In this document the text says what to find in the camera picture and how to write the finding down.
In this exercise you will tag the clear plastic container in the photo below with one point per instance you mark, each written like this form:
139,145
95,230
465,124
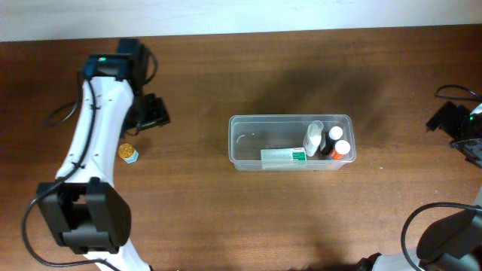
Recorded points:
249,135

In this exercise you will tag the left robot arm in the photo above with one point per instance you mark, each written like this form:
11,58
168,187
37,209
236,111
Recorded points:
81,207

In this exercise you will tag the white spray bottle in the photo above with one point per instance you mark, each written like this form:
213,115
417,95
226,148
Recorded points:
313,137

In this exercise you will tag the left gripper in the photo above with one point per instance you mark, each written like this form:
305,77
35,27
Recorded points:
159,114

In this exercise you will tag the small jar gold lid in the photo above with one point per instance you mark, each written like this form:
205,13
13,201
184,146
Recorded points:
128,153

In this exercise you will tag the orange tube white cap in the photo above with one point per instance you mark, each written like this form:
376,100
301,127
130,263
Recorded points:
340,149

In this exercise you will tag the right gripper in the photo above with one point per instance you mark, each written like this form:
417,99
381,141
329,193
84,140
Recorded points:
457,114

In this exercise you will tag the dark bottle white cap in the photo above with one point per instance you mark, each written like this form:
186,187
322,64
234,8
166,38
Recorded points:
331,136

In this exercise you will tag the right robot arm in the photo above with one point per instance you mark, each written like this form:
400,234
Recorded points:
454,242

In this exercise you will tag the white Panadol box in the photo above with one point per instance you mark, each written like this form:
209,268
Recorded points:
285,158

